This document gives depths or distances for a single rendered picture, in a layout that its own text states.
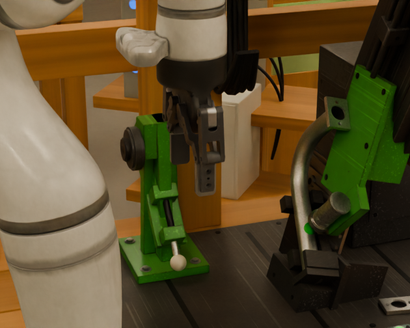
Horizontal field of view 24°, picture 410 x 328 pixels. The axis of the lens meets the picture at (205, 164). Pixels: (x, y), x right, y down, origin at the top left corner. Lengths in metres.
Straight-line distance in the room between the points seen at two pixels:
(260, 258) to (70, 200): 1.02
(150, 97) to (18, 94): 1.00
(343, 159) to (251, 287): 0.27
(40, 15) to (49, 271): 0.20
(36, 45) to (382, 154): 0.65
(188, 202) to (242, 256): 0.18
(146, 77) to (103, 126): 3.18
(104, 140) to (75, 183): 4.01
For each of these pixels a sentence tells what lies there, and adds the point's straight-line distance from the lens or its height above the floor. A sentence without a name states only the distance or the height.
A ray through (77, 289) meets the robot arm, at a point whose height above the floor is 1.34.
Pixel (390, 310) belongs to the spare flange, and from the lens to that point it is 1.57.
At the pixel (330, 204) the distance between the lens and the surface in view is 1.49.
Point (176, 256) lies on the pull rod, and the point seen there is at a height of 0.96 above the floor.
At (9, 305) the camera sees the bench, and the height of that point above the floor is 0.88.
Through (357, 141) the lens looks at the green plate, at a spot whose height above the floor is 1.17.
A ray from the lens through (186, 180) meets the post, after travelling 1.81.
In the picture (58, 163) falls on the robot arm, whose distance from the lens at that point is 0.73.
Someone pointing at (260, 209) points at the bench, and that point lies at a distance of 1.94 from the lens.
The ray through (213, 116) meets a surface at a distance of 0.96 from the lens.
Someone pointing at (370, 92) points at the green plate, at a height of 1.25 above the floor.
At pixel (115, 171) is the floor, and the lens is 4.37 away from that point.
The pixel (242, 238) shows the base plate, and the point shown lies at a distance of 1.78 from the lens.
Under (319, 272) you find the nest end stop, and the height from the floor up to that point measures 0.97.
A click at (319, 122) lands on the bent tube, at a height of 1.18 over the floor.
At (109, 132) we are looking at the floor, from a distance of 4.84.
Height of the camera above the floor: 1.72
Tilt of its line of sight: 23 degrees down
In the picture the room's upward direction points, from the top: straight up
